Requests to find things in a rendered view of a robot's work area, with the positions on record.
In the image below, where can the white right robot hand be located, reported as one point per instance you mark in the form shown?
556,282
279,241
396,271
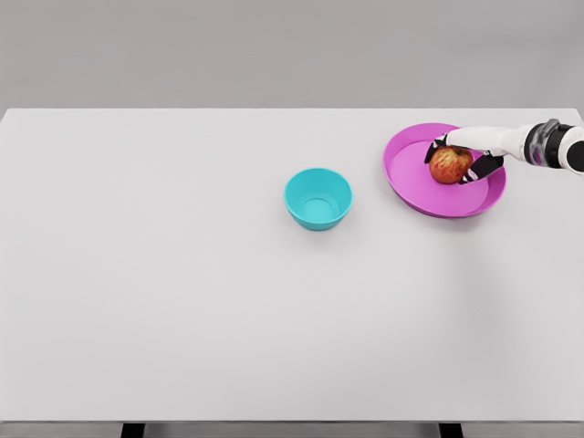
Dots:
470,137

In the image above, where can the red apple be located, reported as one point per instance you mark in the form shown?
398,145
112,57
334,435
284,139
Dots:
449,164

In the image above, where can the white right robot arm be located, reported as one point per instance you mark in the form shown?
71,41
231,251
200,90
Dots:
538,142

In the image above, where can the pink plate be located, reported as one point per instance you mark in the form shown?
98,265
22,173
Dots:
422,191

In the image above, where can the blue bowl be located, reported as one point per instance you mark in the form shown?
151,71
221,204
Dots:
318,201

